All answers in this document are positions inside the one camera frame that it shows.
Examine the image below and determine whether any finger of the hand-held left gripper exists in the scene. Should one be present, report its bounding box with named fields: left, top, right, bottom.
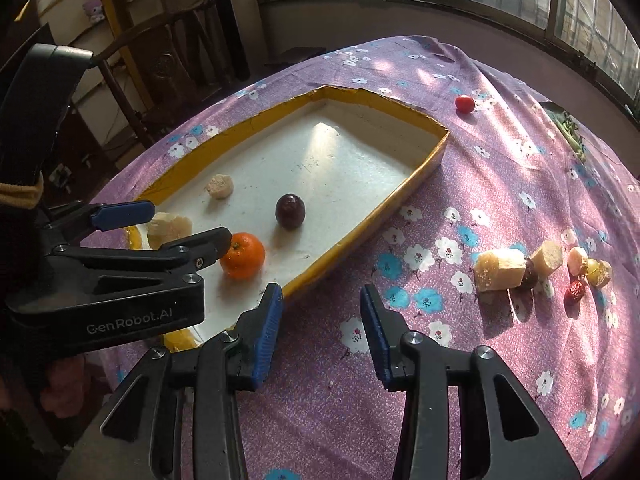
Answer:
left=50, top=226, right=234, bottom=286
left=40, top=200, right=156, bottom=247

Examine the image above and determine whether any person's left hand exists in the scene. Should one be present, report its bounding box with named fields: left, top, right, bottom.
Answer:
left=40, top=356, right=88, bottom=419

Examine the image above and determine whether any round pale sugarcane chunk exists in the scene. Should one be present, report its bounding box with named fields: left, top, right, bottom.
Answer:
left=591, top=260, right=613, bottom=289

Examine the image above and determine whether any purple floral tablecloth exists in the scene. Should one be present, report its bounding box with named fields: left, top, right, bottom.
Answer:
left=82, top=35, right=640, bottom=480

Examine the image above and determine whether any orange tangerine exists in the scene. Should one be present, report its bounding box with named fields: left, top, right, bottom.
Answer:
left=219, top=231, right=266, bottom=281

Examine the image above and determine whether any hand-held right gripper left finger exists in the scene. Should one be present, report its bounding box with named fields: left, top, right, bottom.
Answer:
left=65, top=282, right=284, bottom=480

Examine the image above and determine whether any dark purple plum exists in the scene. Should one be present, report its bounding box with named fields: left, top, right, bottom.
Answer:
left=520, top=257, right=540, bottom=290
left=275, top=193, right=306, bottom=231

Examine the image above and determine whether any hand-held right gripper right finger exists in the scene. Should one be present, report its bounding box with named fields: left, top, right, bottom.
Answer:
left=360, top=284, right=583, bottom=480

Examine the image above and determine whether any large pale sugarcane chunk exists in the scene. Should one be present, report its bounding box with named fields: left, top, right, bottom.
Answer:
left=473, top=247, right=527, bottom=293

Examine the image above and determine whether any green vegetable leaf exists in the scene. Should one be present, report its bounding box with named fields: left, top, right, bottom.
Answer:
left=542, top=101, right=588, bottom=161

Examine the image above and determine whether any dark wooden chair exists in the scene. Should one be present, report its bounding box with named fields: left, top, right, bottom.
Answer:
left=95, top=0, right=223, bottom=148

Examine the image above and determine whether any yellow-edged white tray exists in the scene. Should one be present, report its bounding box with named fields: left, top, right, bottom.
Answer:
left=125, top=85, right=451, bottom=356

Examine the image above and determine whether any pale storage cabinet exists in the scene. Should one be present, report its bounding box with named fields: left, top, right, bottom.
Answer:
left=35, top=0, right=148, bottom=111

